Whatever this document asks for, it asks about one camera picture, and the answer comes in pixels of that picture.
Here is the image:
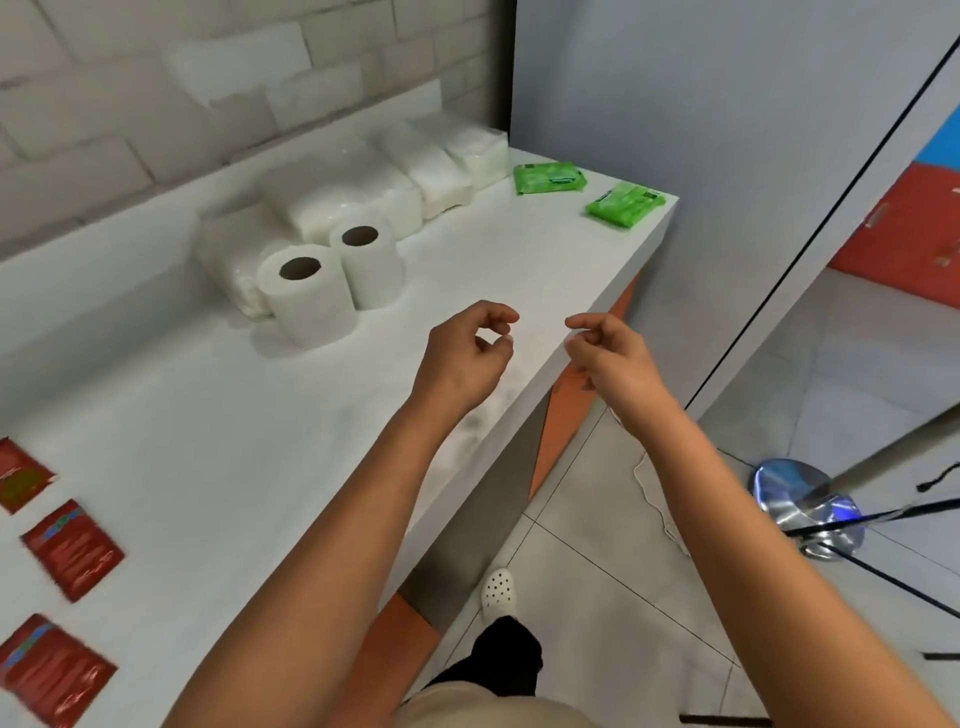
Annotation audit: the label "person's left hand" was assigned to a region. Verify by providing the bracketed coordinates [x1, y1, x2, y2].
[408, 300, 521, 421]

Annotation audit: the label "person's right hand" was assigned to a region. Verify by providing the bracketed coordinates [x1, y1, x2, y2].
[563, 312, 682, 435]

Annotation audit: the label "person's right forearm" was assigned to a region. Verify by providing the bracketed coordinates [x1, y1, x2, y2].
[609, 405, 955, 728]

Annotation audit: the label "person's left forearm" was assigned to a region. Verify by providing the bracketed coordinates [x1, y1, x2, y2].
[160, 390, 483, 728]

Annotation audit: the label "white toilet paper roll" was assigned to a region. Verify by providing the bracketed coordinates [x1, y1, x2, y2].
[328, 215, 408, 312]
[256, 243, 359, 351]

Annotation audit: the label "green wet wipes packet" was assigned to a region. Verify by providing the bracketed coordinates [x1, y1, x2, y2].
[513, 160, 589, 198]
[584, 180, 668, 231]

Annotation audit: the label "clear-wrapped white tissue pack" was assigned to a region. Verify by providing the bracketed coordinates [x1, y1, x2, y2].
[418, 111, 512, 192]
[195, 205, 303, 321]
[373, 122, 476, 221]
[258, 146, 423, 246]

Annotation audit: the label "white perforated clog shoe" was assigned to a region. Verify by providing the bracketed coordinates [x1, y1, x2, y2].
[479, 567, 521, 624]

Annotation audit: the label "chrome stand base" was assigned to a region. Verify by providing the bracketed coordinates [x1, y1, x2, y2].
[749, 458, 868, 561]

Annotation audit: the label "black trouser leg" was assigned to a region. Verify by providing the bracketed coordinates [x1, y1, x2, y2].
[418, 615, 545, 700]

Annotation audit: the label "grey metal stand pole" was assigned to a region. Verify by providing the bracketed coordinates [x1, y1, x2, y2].
[806, 417, 960, 502]

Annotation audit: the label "red cabinet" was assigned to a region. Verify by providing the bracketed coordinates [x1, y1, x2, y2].
[828, 160, 960, 310]

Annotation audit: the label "black tripod legs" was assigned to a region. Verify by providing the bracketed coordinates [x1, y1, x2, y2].
[783, 462, 960, 610]

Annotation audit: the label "beige shirt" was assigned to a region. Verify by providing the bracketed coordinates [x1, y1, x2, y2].
[388, 679, 603, 728]

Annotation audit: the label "red foil sachet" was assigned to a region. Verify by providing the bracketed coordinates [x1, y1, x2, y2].
[0, 612, 120, 728]
[0, 436, 58, 516]
[19, 498, 127, 605]

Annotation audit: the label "white cable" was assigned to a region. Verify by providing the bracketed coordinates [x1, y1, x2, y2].
[631, 405, 692, 558]

